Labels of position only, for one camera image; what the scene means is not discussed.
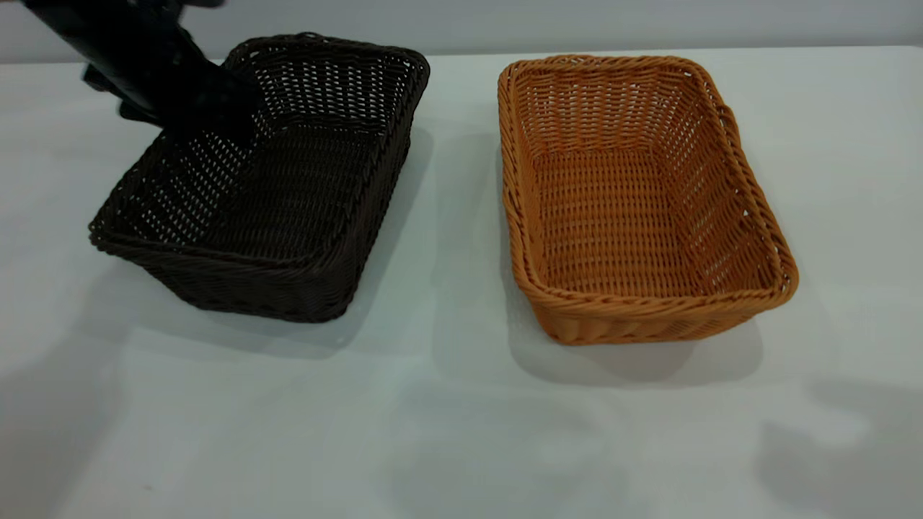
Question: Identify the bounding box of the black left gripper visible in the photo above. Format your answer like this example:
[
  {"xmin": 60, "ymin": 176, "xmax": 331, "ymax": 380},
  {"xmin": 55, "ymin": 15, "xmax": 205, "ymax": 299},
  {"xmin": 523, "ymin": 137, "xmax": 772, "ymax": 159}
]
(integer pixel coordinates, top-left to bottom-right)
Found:
[{"xmin": 22, "ymin": 0, "xmax": 262, "ymax": 141}]

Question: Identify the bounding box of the black wicker basket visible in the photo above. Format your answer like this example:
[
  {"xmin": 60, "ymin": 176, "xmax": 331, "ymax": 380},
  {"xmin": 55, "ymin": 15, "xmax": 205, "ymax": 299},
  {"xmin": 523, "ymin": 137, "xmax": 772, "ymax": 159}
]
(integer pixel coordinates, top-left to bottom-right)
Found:
[{"xmin": 88, "ymin": 32, "xmax": 431, "ymax": 324}]

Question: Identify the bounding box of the orange wicker basket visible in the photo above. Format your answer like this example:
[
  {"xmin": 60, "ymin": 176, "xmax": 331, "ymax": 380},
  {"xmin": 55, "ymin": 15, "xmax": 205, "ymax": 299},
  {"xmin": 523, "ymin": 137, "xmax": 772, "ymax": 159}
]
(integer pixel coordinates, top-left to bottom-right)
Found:
[{"xmin": 497, "ymin": 54, "xmax": 800, "ymax": 346}]

